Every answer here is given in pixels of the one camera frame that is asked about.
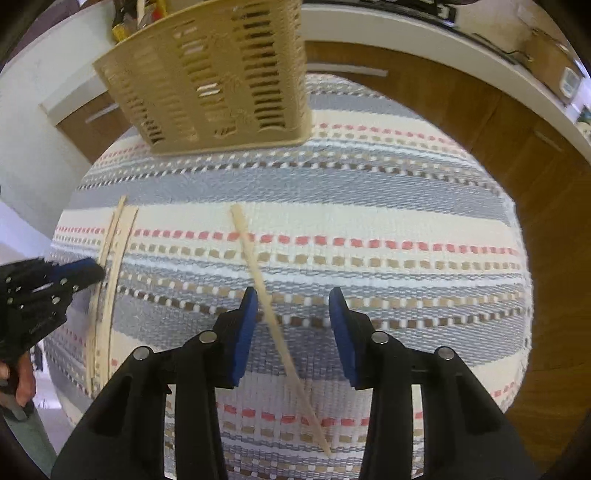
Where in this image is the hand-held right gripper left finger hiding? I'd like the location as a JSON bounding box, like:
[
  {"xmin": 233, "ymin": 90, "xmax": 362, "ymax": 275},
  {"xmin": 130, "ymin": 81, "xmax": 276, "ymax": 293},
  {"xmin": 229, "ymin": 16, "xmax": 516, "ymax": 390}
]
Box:
[{"xmin": 51, "ymin": 286, "xmax": 259, "ymax": 480}]

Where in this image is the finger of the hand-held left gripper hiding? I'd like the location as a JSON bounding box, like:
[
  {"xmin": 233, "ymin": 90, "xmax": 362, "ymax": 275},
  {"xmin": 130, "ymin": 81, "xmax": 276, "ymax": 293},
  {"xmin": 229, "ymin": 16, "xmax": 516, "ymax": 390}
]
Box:
[
  {"xmin": 58, "ymin": 257, "xmax": 106, "ymax": 283},
  {"xmin": 55, "ymin": 281, "xmax": 92, "ymax": 302}
]

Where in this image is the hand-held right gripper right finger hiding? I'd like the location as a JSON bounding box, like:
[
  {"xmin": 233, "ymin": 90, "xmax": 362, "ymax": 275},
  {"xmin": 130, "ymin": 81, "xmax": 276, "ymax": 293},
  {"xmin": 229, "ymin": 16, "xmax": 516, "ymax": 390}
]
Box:
[{"xmin": 328, "ymin": 286, "xmax": 541, "ymax": 480}]

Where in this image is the yellow plastic utensil basket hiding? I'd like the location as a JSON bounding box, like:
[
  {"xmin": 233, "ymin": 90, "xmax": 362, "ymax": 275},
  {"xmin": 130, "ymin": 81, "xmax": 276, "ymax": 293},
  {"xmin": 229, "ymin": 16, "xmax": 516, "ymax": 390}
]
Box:
[{"xmin": 92, "ymin": 0, "xmax": 315, "ymax": 156}]

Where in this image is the person's left hand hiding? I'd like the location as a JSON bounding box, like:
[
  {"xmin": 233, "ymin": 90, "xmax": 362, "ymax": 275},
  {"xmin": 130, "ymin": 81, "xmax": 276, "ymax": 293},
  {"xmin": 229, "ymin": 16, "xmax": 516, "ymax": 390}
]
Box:
[{"xmin": 0, "ymin": 355, "xmax": 37, "ymax": 409}]

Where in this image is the striped woven tablecloth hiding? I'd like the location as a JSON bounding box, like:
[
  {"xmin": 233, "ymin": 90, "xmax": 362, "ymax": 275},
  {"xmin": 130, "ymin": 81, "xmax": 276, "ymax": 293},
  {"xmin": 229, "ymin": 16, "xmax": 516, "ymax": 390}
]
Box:
[{"xmin": 44, "ymin": 73, "xmax": 535, "ymax": 480}]

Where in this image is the tall dark sauce bottle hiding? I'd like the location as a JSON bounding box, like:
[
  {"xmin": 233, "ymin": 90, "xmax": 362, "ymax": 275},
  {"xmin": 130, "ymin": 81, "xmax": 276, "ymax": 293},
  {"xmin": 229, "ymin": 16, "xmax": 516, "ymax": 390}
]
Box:
[{"xmin": 112, "ymin": 0, "xmax": 138, "ymax": 43}]

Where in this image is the white kitchen countertop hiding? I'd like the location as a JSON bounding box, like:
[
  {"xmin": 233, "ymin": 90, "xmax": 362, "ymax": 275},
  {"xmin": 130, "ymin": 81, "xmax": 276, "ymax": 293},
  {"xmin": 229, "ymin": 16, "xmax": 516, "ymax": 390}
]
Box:
[{"xmin": 0, "ymin": 0, "xmax": 591, "ymax": 168}]

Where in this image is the black gas stove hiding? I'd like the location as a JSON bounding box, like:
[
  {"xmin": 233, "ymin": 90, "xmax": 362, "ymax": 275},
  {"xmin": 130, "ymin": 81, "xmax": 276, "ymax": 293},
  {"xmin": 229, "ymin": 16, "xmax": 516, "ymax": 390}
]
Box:
[{"xmin": 369, "ymin": 0, "xmax": 459, "ymax": 25}]

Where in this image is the beige rice cooker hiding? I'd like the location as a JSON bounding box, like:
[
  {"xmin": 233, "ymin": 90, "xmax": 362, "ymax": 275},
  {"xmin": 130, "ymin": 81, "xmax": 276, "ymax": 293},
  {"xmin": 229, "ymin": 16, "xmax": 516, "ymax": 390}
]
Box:
[{"xmin": 521, "ymin": 27, "xmax": 583, "ymax": 99}]

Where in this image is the long metal cabinet handle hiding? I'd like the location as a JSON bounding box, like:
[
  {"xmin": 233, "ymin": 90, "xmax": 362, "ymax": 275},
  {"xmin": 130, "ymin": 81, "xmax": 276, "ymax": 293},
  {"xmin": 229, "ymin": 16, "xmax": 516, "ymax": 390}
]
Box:
[{"xmin": 84, "ymin": 102, "xmax": 120, "ymax": 124}]

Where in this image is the short metal cabinet handle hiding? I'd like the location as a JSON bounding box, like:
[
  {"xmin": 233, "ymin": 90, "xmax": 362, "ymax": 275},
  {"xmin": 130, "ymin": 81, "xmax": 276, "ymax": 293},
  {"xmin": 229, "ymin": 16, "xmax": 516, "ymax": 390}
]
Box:
[{"xmin": 532, "ymin": 130, "xmax": 565, "ymax": 152}]

